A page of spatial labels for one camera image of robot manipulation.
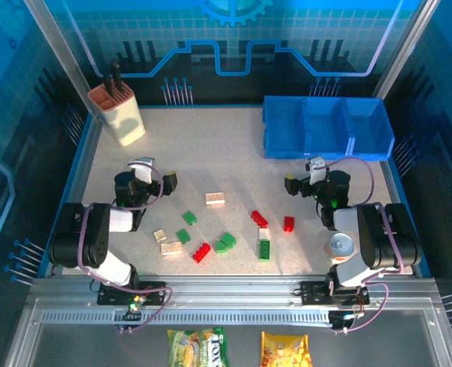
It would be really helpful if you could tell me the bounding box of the long red lego brick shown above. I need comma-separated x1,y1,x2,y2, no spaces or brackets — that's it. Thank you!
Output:
250,209,269,229
192,242,212,264

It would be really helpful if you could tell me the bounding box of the blue three-compartment bin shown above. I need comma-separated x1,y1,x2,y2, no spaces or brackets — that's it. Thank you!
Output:
262,95,396,161

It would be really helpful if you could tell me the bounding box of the silver-lid tin can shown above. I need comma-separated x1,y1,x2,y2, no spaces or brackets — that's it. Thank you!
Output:
327,232,356,265

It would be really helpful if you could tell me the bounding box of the cream knife block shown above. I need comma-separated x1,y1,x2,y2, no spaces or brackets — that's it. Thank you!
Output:
86,83,147,147

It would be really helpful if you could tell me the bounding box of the small black controller board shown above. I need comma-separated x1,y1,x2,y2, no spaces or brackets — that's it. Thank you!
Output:
329,310,364,332
122,301,147,322

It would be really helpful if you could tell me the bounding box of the yellow snack bag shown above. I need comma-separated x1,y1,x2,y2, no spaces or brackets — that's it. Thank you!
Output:
259,331,313,367

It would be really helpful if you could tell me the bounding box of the green snack bag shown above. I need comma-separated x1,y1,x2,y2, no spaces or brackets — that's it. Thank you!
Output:
167,327,229,367

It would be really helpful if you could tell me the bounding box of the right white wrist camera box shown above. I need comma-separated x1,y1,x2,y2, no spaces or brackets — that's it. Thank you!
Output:
305,155,329,185

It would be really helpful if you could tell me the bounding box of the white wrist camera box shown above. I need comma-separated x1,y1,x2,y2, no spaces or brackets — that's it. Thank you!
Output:
305,155,329,185
128,156,157,184

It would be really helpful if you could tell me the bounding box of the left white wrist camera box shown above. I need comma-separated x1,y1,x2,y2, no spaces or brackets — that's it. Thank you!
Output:
128,156,157,184

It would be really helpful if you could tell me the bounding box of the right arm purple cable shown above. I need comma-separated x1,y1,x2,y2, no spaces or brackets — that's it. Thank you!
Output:
313,156,406,333

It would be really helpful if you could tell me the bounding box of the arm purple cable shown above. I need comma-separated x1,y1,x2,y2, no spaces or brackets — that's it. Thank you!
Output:
76,160,174,334
313,156,406,333

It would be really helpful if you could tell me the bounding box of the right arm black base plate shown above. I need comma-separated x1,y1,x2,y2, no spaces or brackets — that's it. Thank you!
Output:
300,280,370,307

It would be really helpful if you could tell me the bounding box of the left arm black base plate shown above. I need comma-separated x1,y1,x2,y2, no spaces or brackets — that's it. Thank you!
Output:
96,281,167,307

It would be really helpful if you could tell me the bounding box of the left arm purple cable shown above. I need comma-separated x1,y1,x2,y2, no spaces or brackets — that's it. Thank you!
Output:
76,160,174,334

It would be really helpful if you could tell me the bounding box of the tall black knife handle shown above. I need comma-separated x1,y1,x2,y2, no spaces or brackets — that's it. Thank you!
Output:
109,58,123,96

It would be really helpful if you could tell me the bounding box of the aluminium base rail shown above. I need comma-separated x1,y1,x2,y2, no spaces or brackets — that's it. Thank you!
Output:
30,274,441,301

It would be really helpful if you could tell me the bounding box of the slotted grey cable duct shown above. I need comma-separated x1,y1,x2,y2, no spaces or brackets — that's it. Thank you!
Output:
41,310,332,326

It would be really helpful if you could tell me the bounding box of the aluminium frame post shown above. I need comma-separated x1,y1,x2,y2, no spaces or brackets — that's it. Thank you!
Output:
370,0,443,100
21,0,104,118

